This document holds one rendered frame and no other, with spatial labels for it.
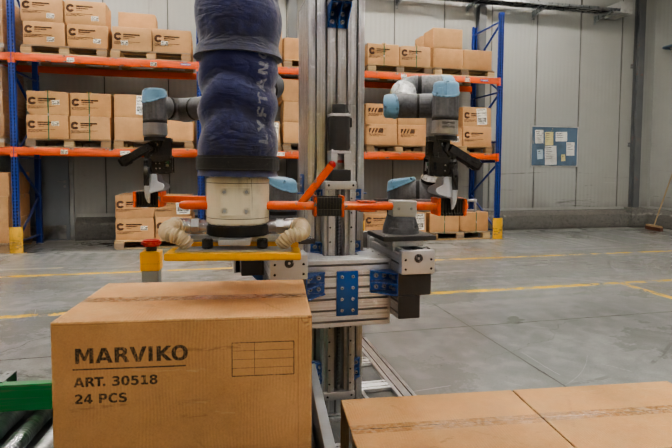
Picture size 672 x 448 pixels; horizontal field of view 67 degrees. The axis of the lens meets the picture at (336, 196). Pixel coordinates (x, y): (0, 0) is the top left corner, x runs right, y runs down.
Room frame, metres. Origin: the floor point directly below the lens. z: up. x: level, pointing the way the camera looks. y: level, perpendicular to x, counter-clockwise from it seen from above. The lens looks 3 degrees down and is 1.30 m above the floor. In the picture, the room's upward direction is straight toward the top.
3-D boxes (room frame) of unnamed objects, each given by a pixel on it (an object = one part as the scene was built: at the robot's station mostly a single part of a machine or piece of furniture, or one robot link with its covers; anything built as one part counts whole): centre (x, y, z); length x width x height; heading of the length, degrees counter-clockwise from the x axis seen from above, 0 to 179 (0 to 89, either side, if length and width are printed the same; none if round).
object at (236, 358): (1.36, 0.38, 0.75); 0.60 x 0.40 x 0.40; 97
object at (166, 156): (1.62, 0.57, 1.34); 0.09 x 0.08 x 0.12; 97
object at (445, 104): (1.46, -0.31, 1.50); 0.09 x 0.08 x 0.11; 172
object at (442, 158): (1.46, -0.30, 1.34); 0.09 x 0.08 x 0.12; 95
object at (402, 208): (1.44, -0.19, 1.19); 0.07 x 0.07 x 0.04; 6
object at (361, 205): (1.53, 0.09, 1.20); 0.93 x 0.30 x 0.04; 96
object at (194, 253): (1.30, 0.26, 1.10); 0.34 x 0.10 x 0.05; 96
